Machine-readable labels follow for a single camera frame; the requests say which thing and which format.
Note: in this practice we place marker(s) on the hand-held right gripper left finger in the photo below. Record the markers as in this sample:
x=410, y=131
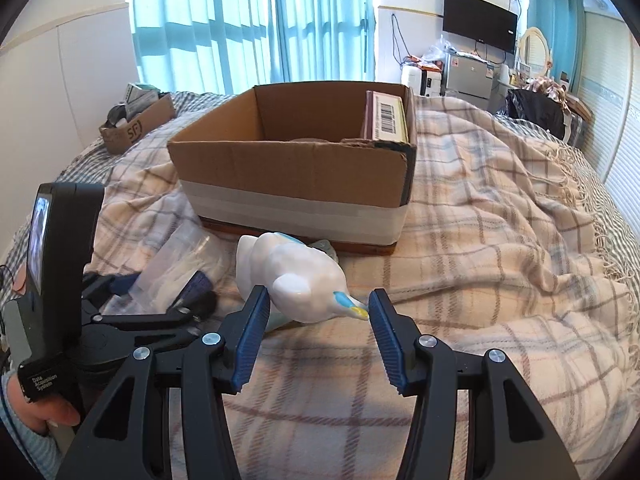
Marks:
x=249, y=345

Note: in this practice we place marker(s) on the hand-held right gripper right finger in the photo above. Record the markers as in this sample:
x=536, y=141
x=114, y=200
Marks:
x=387, y=342

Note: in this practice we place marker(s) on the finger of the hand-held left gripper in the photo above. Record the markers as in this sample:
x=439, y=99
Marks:
x=122, y=286
x=201, y=285

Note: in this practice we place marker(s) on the clear plastic bag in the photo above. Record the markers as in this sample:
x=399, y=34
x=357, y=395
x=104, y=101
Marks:
x=172, y=265
x=436, y=52

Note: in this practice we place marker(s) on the white ceramic duck figurine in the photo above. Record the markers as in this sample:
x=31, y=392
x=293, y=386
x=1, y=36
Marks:
x=295, y=275

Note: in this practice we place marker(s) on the large taped cardboard box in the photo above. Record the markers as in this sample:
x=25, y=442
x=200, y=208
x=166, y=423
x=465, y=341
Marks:
x=290, y=180

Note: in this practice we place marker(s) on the person's left forearm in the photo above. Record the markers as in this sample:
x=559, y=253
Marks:
x=20, y=455

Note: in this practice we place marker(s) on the person's left hand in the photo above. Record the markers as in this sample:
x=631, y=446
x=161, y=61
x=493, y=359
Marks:
x=45, y=412

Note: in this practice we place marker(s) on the grey gingham bedsheet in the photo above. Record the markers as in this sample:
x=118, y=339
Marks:
x=80, y=160

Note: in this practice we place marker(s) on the grey green small object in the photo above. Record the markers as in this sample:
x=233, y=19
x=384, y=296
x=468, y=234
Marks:
x=325, y=251

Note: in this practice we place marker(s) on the small brown cardboard box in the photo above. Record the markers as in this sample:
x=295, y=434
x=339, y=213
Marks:
x=132, y=132

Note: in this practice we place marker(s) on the beige plaid blanket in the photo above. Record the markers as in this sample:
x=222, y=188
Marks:
x=475, y=210

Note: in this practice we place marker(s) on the green white carton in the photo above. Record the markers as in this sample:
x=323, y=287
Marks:
x=140, y=95

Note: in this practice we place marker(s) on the purple cream barcode carton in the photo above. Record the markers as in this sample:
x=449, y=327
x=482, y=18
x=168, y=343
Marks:
x=387, y=115

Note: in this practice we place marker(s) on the wide blue curtain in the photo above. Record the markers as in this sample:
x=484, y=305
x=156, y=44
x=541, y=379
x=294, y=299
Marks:
x=225, y=25

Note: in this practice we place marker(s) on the white floor appliance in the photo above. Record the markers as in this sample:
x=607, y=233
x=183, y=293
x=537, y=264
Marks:
x=411, y=80

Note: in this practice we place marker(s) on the black clothing pile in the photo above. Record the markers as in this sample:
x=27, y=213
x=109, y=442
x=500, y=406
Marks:
x=537, y=110

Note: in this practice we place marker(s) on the silver mini fridge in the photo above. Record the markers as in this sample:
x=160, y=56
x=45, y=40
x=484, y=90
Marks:
x=467, y=75

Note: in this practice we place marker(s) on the crumpled clear plastic bag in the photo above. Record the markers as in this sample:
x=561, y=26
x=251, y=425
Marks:
x=436, y=52

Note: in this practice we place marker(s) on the white oval mirror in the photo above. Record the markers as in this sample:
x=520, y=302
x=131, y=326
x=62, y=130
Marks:
x=536, y=52

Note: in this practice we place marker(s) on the narrow blue curtain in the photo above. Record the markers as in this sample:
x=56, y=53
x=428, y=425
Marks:
x=550, y=10

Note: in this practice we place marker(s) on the black wall television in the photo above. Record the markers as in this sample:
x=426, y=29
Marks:
x=477, y=20

